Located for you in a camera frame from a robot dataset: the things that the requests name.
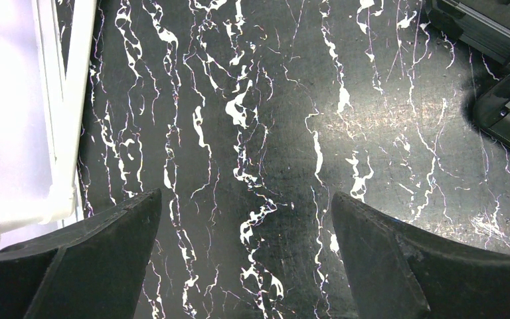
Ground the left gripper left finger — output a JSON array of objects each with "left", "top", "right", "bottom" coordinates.
[{"left": 0, "top": 189, "right": 162, "bottom": 318}]

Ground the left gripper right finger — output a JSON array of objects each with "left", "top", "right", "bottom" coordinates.
[{"left": 331, "top": 192, "right": 510, "bottom": 318}]

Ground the black poker set case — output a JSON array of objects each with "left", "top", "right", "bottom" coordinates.
[{"left": 426, "top": 0, "right": 510, "bottom": 148}]

